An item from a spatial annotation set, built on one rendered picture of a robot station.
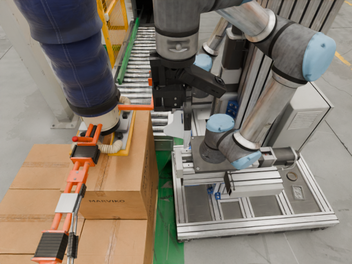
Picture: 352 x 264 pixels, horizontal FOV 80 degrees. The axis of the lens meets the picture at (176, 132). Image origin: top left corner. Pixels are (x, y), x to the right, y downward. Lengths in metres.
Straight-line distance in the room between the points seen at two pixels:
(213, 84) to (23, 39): 2.12
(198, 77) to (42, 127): 2.77
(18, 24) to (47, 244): 1.90
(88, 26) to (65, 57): 0.13
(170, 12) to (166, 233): 1.81
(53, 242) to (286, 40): 0.91
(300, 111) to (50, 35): 1.08
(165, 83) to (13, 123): 2.99
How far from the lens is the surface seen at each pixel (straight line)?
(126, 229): 1.46
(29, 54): 2.48
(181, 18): 0.35
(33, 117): 3.28
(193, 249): 1.96
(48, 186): 1.78
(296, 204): 2.10
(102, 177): 1.17
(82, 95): 0.93
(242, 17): 0.63
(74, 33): 0.80
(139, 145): 1.24
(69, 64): 0.86
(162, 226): 2.01
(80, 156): 0.95
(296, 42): 0.71
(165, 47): 0.38
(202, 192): 1.90
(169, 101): 0.44
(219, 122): 0.92
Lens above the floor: 1.92
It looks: 49 degrees down
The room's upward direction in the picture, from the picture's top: straight up
